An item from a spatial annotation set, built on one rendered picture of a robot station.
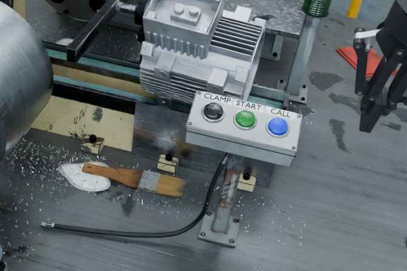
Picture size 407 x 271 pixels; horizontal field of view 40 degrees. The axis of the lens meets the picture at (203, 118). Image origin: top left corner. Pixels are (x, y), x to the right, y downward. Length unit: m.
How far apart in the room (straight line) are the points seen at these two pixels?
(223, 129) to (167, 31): 0.24
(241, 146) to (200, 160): 0.29
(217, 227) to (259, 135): 0.24
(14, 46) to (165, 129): 0.37
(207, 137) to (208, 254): 0.24
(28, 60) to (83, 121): 0.32
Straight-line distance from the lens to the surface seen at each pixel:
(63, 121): 1.18
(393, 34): 0.65
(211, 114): 0.84
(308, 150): 1.27
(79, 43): 1.06
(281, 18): 1.54
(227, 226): 1.01
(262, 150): 0.85
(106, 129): 1.15
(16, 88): 0.84
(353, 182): 1.23
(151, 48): 1.02
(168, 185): 1.09
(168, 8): 1.04
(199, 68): 1.02
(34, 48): 0.89
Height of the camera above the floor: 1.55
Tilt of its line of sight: 36 degrees down
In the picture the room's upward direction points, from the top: 10 degrees clockwise
